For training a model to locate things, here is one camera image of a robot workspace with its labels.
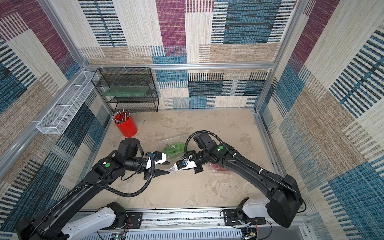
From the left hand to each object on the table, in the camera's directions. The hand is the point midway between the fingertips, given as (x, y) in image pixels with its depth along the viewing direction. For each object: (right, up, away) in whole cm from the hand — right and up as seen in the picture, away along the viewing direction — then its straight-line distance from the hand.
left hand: (168, 166), depth 68 cm
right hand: (+7, -1, +5) cm, 8 cm away
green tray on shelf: (-26, +40, +31) cm, 57 cm away
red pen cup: (-32, +19, +29) cm, 47 cm away
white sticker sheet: (+4, +1, -9) cm, 9 cm away
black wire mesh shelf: (-32, +50, +34) cm, 69 cm away
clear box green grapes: (-1, +5, +23) cm, 23 cm away
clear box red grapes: (+25, -7, +19) cm, 32 cm away
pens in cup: (-36, +24, +31) cm, 53 cm away
